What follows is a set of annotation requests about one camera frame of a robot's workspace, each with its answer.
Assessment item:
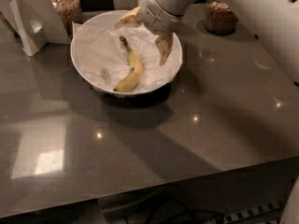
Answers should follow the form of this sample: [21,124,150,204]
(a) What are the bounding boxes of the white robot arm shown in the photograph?
[114,0,299,82]

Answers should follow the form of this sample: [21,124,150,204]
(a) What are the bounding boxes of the right glass jar of grains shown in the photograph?
[204,0,238,35]

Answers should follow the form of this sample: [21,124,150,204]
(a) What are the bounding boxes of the left glass jar of grains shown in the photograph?
[51,0,83,34]

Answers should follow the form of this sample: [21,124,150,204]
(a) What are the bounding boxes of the glass jar of grains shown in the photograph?
[204,0,238,35]
[51,0,83,34]

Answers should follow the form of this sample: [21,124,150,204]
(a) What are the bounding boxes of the black white striped strip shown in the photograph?
[203,200,284,224]

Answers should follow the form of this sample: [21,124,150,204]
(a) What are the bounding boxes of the yellow banana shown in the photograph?
[114,36,143,92]

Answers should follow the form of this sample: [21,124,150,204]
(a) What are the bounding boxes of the small white folded card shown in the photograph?
[9,0,47,56]

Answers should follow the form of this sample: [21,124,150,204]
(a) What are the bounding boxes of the white crumpled paper liner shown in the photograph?
[72,7,180,92]

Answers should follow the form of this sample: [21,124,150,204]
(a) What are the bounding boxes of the black cables under table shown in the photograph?
[124,196,225,224]

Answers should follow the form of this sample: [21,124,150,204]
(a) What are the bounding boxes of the large white board left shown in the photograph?
[0,0,70,44]

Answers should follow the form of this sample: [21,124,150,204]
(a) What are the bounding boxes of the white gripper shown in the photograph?
[114,0,183,65]

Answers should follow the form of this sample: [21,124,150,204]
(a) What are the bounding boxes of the white bowl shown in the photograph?
[70,9,184,97]

